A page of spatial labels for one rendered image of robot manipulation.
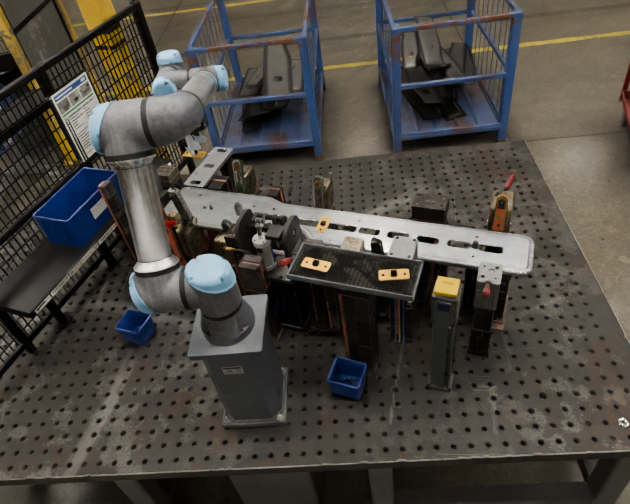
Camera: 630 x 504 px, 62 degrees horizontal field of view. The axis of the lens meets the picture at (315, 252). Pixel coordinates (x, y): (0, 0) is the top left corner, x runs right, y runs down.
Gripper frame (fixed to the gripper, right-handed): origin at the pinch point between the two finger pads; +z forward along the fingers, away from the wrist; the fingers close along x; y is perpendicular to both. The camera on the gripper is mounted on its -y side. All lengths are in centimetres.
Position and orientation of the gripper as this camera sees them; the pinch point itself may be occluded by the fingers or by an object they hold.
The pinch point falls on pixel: (193, 150)
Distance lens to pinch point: 194.4
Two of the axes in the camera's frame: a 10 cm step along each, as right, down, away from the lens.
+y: 9.4, 1.5, -3.2
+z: 1.2, 7.2, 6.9
